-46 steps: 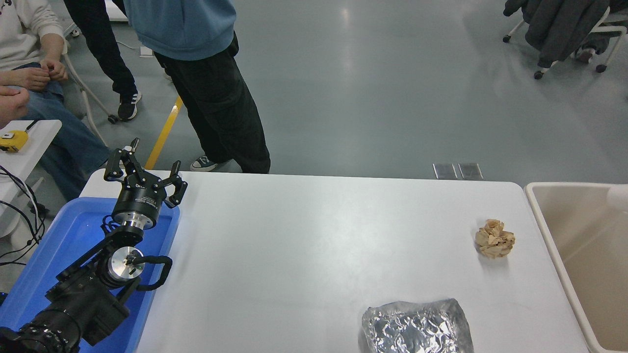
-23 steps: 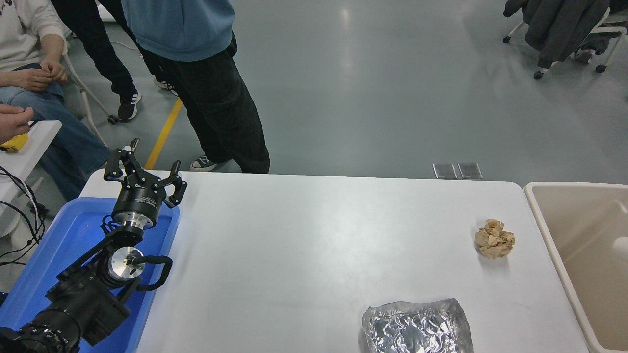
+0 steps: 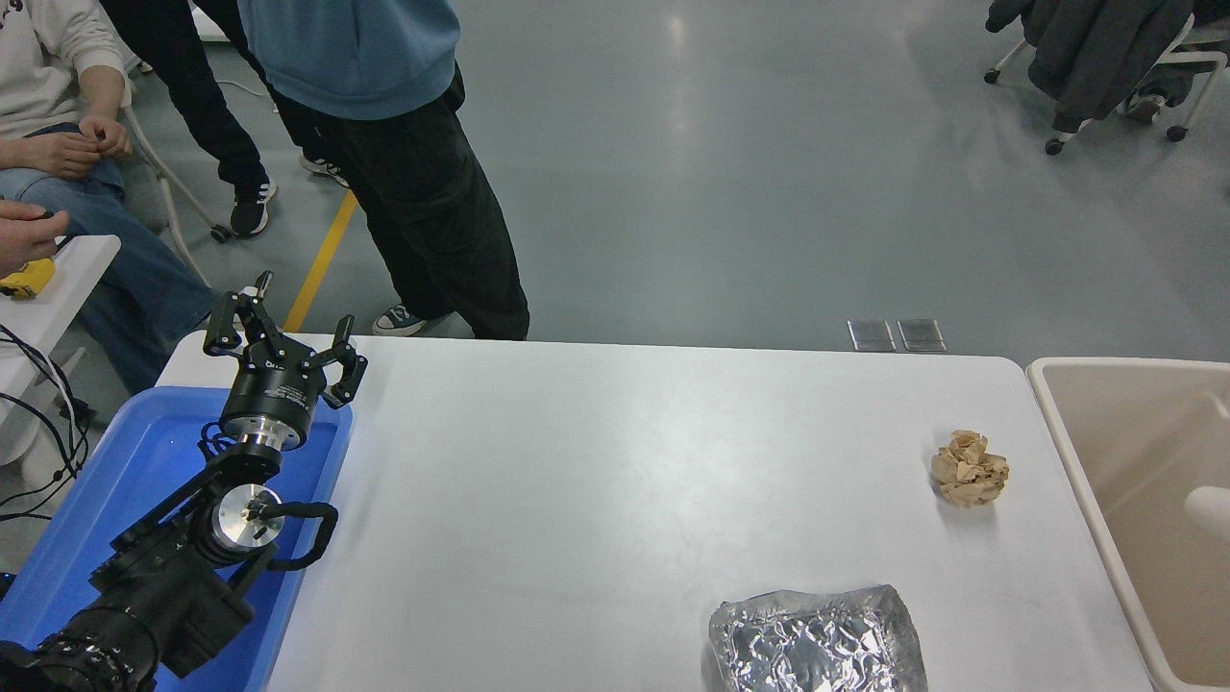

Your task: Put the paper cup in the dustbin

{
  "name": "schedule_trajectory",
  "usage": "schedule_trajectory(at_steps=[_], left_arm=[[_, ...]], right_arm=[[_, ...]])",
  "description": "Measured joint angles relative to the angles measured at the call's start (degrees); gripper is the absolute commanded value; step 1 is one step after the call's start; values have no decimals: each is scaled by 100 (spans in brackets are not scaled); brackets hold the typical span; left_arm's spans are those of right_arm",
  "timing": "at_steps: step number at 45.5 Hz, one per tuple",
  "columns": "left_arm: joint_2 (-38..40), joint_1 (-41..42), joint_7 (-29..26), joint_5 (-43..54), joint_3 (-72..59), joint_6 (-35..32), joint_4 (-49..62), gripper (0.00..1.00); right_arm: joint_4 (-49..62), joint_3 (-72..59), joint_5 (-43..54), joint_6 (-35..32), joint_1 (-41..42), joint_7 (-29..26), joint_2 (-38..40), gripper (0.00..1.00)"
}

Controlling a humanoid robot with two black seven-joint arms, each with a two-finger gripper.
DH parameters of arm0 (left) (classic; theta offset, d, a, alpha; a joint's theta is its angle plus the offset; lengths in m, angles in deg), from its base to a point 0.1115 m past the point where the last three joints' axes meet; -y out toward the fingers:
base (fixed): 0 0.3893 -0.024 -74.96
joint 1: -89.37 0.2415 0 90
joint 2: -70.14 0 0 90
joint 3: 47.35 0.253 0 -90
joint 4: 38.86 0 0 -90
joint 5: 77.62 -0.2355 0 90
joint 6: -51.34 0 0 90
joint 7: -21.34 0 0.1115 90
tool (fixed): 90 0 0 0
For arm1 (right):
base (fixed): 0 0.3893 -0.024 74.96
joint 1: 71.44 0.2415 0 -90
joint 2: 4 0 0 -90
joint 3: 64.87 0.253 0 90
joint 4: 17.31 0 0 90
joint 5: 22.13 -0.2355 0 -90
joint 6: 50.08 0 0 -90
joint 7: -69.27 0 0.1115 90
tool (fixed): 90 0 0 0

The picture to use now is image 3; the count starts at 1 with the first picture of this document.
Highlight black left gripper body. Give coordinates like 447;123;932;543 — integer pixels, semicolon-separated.
221;351;326;441

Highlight white paper cup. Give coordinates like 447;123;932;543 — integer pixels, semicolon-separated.
1183;484;1230;542

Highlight crumpled tan paper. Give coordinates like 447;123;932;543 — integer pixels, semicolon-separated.
929;429;1012;508

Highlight person's hand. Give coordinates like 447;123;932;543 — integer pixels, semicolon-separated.
0;199;72;278

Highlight person's left hand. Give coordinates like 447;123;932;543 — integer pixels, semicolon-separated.
78;112;135;161

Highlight person's right hand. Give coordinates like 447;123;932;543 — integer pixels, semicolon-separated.
17;129;103;182

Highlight white-framed wheeled chair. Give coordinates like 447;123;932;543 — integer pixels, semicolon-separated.
120;82;237;289

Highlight small white table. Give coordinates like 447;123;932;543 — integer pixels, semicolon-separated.
0;235;122;464

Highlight blue plastic tray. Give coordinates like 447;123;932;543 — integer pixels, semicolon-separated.
0;386;355;692

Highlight yellow tape measure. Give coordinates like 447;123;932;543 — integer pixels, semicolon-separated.
0;258;57;302

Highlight person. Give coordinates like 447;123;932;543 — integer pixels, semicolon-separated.
100;0;353;240
0;0;218;396
236;0;532;342

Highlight metal floor plate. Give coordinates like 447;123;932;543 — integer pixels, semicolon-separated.
897;318;947;353
847;319;897;354

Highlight crumpled foil tray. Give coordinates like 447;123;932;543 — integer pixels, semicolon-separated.
708;584;929;692

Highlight large pale bin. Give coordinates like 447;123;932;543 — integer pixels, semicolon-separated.
1025;356;1230;692

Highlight dark grey coat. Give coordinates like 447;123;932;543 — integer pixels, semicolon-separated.
986;0;1198;135

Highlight white wheeled chair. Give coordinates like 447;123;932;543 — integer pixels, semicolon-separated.
982;0;1230;157

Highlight black cables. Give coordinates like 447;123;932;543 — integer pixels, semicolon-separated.
0;324;95;521

